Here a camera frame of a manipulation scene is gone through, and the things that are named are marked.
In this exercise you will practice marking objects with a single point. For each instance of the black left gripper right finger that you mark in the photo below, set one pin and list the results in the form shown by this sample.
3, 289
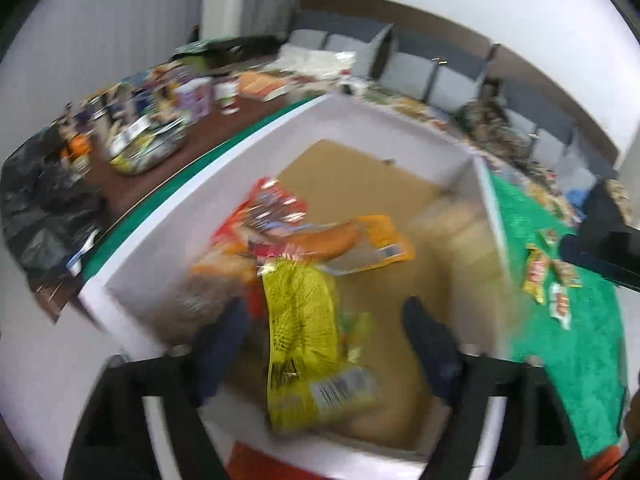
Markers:
506, 420

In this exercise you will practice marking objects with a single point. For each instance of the yellow barcode snack bag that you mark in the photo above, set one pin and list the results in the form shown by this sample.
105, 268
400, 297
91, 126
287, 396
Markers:
315, 373

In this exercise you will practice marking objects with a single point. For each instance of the red snack packet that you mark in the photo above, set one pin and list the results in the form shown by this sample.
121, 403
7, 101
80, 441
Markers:
266, 213

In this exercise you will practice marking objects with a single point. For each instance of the yellow chicken foot snack packet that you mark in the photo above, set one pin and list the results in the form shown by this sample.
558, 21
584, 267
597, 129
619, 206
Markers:
536, 269

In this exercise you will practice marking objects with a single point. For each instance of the orange walnut snack bag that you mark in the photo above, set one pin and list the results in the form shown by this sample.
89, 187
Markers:
199, 299

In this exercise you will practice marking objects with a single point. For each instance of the orange sausage snack bag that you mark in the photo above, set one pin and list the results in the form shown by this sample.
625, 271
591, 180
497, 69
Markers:
363, 244

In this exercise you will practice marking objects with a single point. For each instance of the green table cloth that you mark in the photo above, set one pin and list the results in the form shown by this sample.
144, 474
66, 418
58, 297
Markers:
570, 339

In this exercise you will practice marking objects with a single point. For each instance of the camouflage jacket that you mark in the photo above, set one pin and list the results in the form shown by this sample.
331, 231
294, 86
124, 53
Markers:
484, 122

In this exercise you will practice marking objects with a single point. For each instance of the grey sofa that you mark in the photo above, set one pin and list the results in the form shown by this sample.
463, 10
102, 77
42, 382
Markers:
445, 65

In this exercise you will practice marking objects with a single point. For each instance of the black garbage bag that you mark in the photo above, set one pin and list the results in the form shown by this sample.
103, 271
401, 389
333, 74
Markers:
47, 212

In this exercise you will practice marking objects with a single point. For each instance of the white foam box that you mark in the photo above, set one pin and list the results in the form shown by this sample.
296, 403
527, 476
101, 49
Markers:
453, 244

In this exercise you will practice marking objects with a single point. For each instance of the bowl of mixed items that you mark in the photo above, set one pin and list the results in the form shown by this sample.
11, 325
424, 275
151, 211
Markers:
144, 144

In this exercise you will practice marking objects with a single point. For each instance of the white plastic bag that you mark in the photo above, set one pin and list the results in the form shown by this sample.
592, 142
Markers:
317, 64

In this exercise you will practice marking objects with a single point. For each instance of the purple cup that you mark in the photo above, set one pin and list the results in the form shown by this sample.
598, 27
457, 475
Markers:
195, 97

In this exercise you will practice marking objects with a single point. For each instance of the white jar with label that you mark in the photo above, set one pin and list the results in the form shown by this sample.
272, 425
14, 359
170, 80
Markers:
226, 95

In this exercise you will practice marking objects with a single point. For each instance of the orange book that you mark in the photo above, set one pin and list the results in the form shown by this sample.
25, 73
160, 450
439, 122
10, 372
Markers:
261, 87

